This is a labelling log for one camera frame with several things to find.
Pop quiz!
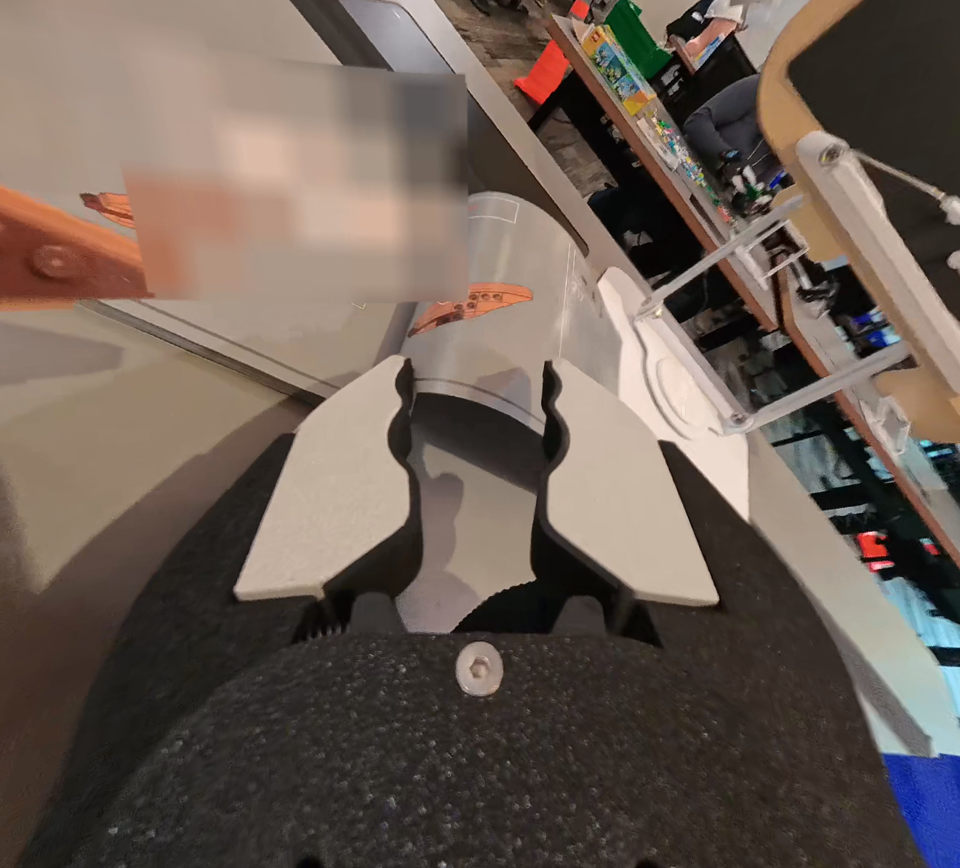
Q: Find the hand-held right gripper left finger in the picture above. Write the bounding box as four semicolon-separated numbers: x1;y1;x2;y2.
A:
233;356;423;603

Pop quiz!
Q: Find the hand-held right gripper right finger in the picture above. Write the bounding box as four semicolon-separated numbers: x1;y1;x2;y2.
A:
533;360;722;607

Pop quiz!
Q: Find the grey instruction booklet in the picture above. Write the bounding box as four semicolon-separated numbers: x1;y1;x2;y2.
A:
75;50;605;437

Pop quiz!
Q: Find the brown brick assembly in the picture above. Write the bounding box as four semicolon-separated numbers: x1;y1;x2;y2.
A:
0;184;155;303

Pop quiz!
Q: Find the blue plastic bin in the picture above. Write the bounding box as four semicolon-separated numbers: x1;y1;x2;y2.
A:
883;751;960;868

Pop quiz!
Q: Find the long wood-edged table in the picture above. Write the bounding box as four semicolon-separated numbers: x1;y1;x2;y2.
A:
548;13;960;570

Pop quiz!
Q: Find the printed toy box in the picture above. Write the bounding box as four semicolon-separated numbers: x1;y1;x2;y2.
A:
580;25;660;117

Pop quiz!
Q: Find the orange plastic object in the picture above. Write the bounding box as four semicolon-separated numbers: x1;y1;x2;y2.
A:
513;39;573;106

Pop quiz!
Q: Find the grey rounded flat pad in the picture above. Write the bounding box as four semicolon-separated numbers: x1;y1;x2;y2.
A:
333;0;458;73

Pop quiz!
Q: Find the green plastic bin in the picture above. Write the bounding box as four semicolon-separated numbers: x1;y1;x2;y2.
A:
603;0;672;80

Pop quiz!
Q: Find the wood-edged black board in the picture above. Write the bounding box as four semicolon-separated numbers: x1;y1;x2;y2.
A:
756;0;960;446

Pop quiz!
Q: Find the white metal bracket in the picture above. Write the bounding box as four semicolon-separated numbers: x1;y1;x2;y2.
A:
795;132;960;397

